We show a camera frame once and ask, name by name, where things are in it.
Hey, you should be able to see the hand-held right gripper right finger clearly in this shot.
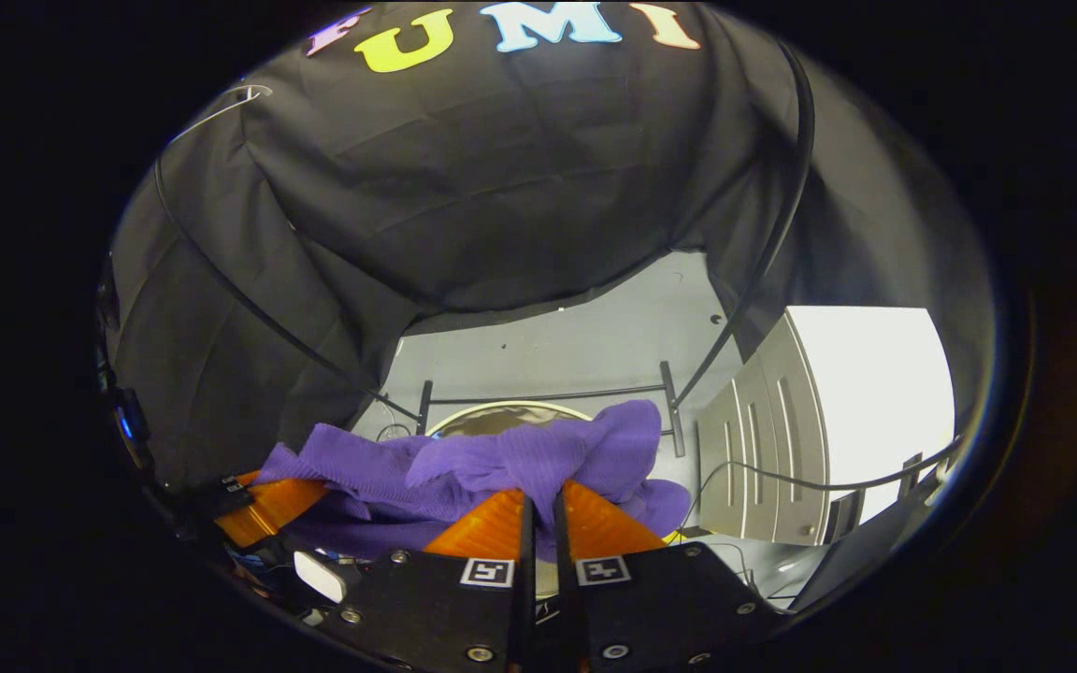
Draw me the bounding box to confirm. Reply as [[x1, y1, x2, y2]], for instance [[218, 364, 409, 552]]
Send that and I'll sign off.
[[553, 480, 787, 673]]

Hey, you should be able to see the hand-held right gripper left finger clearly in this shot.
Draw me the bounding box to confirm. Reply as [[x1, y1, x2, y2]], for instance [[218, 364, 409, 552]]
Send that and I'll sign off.
[[314, 488, 537, 673]]

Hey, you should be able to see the purple ribbed jacket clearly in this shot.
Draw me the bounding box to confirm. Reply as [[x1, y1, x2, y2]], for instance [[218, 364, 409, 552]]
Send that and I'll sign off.
[[253, 400, 692, 562]]

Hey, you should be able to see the black metal clothes rack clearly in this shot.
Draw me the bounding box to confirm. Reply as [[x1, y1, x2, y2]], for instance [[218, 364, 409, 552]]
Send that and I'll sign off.
[[153, 37, 817, 459]]

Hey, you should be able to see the white cabinet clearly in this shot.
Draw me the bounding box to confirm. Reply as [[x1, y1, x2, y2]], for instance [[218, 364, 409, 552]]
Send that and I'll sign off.
[[697, 307, 955, 548]]

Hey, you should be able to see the black backdrop cloth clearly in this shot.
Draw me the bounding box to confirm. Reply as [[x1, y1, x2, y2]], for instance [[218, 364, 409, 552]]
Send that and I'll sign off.
[[104, 0, 998, 487]]

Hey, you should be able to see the black cable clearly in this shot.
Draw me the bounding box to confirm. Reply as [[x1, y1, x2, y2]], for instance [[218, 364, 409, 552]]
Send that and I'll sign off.
[[679, 439, 960, 543]]

